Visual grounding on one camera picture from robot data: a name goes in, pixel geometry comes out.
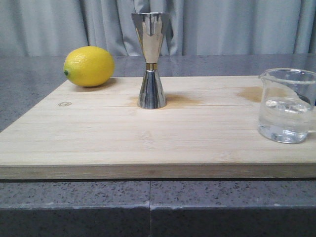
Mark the wooden cutting board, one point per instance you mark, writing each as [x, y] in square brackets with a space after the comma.
[208, 129]

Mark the clear glass beaker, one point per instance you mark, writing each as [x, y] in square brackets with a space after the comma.
[287, 103]

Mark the grey curtain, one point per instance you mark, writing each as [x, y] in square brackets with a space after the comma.
[196, 27]

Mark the yellow lemon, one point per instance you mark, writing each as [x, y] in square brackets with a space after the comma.
[89, 66]

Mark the silver double jigger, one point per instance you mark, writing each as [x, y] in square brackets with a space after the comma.
[151, 28]

